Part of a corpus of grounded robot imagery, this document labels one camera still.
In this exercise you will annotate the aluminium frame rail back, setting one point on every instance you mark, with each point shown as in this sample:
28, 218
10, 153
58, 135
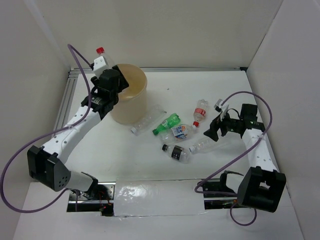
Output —
192, 69

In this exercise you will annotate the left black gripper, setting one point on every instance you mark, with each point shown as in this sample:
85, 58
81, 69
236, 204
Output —
123, 83

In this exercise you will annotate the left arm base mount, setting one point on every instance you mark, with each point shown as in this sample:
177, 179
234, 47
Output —
100, 201

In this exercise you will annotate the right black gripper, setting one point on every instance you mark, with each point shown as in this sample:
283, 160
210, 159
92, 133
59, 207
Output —
214, 126

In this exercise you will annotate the small bottle red label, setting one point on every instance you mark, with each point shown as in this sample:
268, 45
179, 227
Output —
200, 112

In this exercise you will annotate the clear bottle blue white cap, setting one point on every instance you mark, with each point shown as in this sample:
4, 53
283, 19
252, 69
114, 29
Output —
203, 145

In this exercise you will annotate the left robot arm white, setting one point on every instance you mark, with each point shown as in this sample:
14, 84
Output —
46, 164

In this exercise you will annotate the clear bottle blue white label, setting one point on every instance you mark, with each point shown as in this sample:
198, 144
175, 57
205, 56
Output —
177, 133

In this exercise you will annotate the clear bottle black label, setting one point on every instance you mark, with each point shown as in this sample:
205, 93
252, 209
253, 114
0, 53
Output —
177, 153

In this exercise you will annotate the beige round plastic bin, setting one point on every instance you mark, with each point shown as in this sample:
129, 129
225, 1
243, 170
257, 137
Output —
132, 104

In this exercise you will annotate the green plastic bottle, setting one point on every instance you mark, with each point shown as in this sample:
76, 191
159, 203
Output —
167, 123

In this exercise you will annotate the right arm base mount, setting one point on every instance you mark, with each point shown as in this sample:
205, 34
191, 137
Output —
221, 193

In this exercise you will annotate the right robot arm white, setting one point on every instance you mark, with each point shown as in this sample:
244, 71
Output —
263, 185

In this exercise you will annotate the clear bottle red label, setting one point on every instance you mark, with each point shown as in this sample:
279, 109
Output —
101, 53

